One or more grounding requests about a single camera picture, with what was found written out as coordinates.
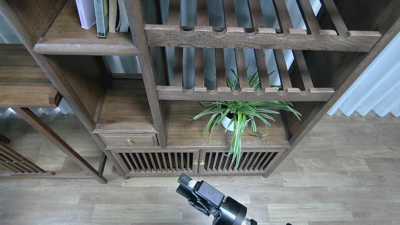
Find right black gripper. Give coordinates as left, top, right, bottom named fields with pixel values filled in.
left=176, top=174, right=257, bottom=225

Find brass cabinet door knobs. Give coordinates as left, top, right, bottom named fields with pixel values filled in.
left=193, top=160, right=205, bottom=165

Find green spider plant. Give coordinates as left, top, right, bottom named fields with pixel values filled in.
left=184, top=64, right=302, bottom=171

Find wooden side table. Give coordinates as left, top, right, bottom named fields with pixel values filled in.
left=0, top=44, right=107, bottom=184

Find dark wooden bookshelf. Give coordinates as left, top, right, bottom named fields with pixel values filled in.
left=1, top=0, right=399, bottom=178

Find white lavender cover book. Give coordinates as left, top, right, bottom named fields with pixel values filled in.
left=75, top=0, right=96, bottom=29

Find green grey cover book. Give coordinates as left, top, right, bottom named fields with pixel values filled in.
left=94, top=0, right=109, bottom=39

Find white curtain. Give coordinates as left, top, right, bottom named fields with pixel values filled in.
left=328, top=34, right=400, bottom=117

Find upright books on shelf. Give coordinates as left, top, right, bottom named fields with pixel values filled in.
left=108, top=0, right=129, bottom=33

